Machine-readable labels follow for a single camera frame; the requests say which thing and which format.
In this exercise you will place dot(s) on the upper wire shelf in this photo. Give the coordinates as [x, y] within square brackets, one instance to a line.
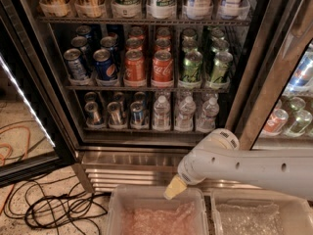
[65, 20]

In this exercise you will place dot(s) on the red coca-cola can front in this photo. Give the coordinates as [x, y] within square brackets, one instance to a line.
[162, 66]

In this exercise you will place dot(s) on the green soda can front right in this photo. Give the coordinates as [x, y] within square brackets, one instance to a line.
[221, 65]

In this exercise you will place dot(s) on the open fridge glass door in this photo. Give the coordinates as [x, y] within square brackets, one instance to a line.
[26, 122]

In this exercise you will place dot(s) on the diet pepsi can front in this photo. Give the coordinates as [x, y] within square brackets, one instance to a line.
[76, 64]

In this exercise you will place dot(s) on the redbull can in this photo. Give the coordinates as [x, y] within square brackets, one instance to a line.
[93, 113]
[137, 113]
[114, 110]

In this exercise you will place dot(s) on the blue pepsi can front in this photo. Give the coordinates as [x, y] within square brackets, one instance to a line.
[105, 65]

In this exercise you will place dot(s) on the clear plastic bin pink wrap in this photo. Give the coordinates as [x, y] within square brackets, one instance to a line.
[143, 210]

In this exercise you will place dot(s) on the water bottle front middle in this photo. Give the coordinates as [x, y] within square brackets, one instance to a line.
[184, 118]

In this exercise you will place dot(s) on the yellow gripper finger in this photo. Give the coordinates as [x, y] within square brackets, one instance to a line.
[175, 187]

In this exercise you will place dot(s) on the green soda can front left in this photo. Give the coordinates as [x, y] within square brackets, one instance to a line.
[191, 67]

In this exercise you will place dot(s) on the green soda can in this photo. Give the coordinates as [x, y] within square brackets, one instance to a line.
[191, 67]
[221, 65]

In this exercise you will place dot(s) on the orange soda can front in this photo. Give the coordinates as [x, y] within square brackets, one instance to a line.
[134, 65]

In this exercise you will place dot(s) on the middle wire shelf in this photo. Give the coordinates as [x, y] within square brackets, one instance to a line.
[123, 88]

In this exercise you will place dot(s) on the water bottle front left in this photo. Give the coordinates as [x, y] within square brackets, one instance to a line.
[161, 117]

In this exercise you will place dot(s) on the water bottle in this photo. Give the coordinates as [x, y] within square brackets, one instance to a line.
[209, 112]
[184, 118]
[161, 117]

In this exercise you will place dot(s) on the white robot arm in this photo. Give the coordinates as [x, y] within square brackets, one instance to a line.
[219, 156]

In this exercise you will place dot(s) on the wire shelf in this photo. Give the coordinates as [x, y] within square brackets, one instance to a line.
[65, 20]
[123, 88]

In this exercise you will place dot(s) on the water bottle front right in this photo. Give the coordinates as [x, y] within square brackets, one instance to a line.
[209, 112]

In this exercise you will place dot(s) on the steel fridge base grille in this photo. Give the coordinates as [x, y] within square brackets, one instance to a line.
[103, 170]

